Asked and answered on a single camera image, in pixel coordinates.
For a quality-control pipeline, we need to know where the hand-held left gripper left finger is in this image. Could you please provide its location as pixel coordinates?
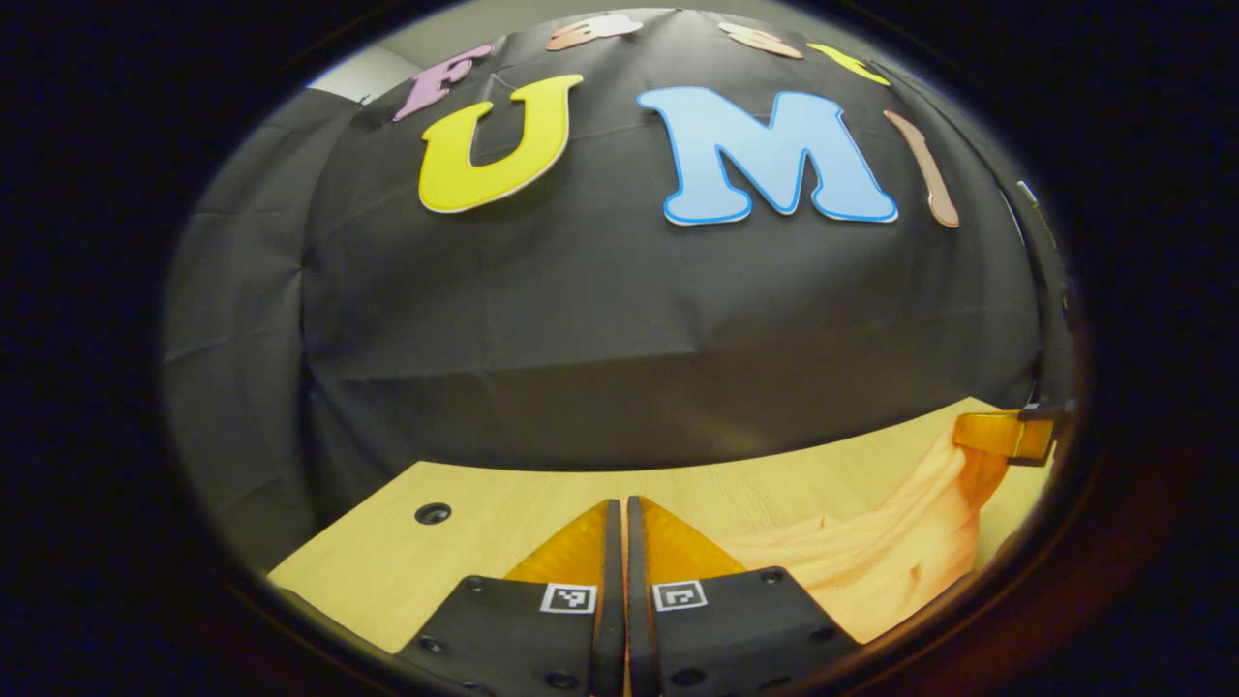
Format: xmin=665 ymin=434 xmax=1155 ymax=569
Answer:
xmin=395 ymin=498 xmax=623 ymax=697

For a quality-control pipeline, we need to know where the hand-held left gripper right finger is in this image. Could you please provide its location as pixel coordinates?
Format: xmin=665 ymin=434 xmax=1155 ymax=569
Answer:
xmin=625 ymin=496 xmax=862 ymax=697

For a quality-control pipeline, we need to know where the orange T-shirt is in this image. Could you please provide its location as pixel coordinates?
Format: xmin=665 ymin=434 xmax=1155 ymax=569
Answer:
xmin=721 ymin=421 xmax=1012 ymax=645

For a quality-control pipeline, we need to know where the black backdrop cloth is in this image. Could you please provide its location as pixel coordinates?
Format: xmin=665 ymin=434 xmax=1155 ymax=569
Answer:
xmin=160 ymin=8 xmax=1080 ymax=572

